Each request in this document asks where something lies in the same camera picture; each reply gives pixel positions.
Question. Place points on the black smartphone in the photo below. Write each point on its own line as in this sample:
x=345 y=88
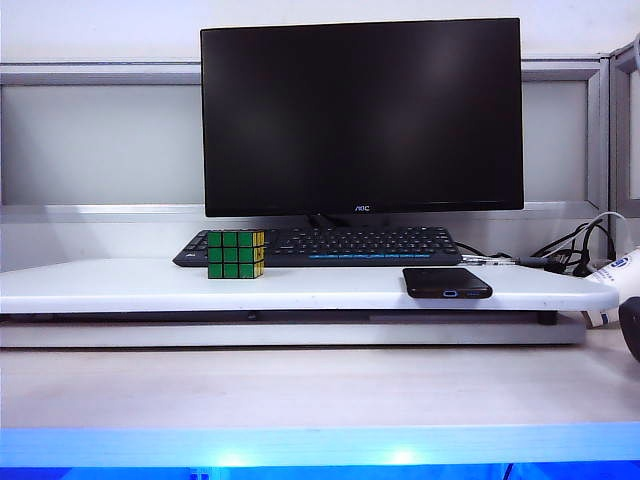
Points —
x=445 y=282

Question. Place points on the Rubik's cube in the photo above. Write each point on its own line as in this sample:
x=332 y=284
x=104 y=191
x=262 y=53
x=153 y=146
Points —
x=230 y=255

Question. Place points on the black monitor stand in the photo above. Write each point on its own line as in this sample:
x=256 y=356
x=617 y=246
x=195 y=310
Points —
x=326 y=220

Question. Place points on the black keyboard with blue strip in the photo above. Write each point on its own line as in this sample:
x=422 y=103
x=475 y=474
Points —
x=375 y=245

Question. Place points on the black AOC computer monitor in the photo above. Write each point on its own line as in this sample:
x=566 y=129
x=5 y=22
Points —
x=360 y=115

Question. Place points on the white desk riser platform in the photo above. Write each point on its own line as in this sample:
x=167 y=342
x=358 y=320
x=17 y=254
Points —
x=150 y=290

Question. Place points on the grey partition with frosted panel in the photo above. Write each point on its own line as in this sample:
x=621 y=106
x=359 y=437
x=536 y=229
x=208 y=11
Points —
x=100 y=145
x=625 y=150

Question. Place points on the white paper cup blue print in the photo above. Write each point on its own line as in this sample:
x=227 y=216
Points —
x=625 y=272

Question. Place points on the black computer mouse blue trim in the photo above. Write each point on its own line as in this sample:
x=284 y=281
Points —
x=631 y=325

